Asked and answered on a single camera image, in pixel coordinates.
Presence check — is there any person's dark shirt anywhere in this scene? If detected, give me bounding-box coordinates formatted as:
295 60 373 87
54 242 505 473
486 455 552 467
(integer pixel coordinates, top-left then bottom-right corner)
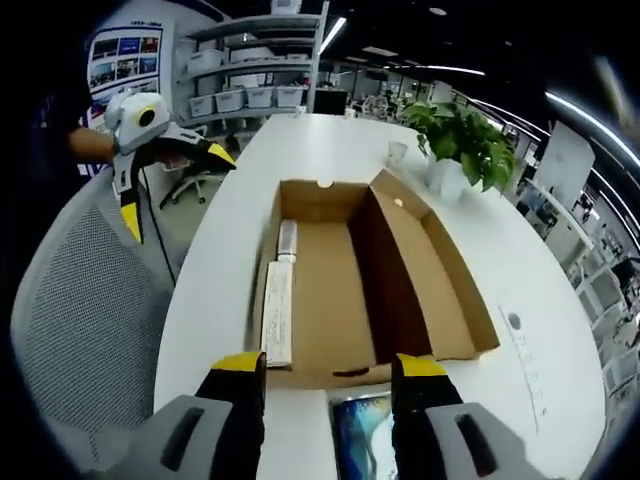
27 44 96 181

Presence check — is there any green plant in white pot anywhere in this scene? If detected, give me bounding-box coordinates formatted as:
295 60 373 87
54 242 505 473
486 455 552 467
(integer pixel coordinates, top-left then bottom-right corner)
398 99 517 197

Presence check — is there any white table cable cover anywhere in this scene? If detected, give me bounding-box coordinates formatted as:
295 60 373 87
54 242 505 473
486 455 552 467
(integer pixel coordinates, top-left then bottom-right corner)
497 303 547 437

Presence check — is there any brown cardboard shoe box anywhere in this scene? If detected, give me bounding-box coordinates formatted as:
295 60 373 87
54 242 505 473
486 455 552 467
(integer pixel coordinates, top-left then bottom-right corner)
244 167 502 391

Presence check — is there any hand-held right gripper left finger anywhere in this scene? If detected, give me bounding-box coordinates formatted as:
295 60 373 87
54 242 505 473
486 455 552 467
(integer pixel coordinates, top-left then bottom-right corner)
102 350 270 480

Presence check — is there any white swivel chair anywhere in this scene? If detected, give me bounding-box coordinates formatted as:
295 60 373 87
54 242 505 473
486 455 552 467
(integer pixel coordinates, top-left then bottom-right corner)
158 124 242 209

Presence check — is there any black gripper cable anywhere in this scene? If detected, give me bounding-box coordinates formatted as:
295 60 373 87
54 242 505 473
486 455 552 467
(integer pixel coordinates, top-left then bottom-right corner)
140 167 179 289

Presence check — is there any dark printed soft packet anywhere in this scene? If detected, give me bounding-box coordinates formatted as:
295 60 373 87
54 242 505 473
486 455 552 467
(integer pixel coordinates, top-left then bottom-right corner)
328 391 397 480

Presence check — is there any straight ceiling light strip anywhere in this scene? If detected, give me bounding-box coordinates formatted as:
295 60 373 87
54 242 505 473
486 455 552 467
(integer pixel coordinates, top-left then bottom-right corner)
318 16 348 55

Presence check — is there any row of white storage bins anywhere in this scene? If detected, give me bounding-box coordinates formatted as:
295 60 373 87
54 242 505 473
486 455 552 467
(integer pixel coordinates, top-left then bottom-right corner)
187 47 309 119

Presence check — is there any black monitor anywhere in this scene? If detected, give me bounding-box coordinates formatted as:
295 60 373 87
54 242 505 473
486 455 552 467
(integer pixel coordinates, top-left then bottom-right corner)
312 89 349 116

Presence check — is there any grey metal storage shelf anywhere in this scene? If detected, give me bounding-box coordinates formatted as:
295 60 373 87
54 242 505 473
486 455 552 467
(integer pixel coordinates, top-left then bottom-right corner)
174 0 331 129

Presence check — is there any grey mesh office chair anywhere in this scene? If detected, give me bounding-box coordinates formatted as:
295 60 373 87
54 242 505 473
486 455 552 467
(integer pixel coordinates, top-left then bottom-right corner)
10 167 187 474

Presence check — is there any long white carton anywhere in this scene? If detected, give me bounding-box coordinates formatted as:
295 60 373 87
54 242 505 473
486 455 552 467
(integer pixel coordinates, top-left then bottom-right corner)
258 259 297 372

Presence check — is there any small pale cup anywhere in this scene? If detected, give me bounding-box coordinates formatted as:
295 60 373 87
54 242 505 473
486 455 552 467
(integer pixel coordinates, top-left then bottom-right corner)
387 140 410 167

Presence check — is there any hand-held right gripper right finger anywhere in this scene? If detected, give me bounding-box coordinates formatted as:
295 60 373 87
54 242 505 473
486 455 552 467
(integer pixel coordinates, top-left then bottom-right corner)
390 352 549 480

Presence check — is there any long curved ceiling light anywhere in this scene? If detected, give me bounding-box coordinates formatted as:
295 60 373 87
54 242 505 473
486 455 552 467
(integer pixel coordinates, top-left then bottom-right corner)
543 91 640 169

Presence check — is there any wall poster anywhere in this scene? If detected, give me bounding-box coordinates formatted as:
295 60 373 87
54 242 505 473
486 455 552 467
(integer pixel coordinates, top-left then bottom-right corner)
84 24 166 176

